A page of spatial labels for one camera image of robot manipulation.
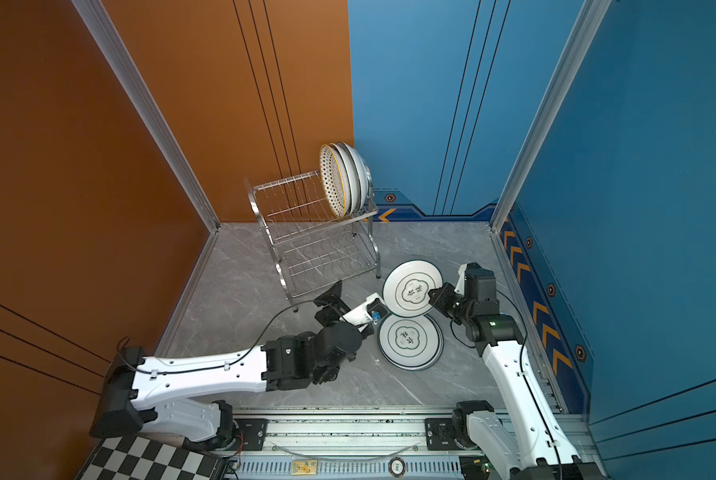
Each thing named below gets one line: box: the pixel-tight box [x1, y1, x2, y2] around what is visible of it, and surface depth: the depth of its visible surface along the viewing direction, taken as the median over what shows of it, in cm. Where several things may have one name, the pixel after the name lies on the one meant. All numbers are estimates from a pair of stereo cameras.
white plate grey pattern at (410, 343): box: [377, 313, 444, 371], surface depth 87 cm
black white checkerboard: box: [77, 436, 225, 480], surface depth 68 cm
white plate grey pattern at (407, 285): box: [383, 260, 445, 317], surface depth 83 cm
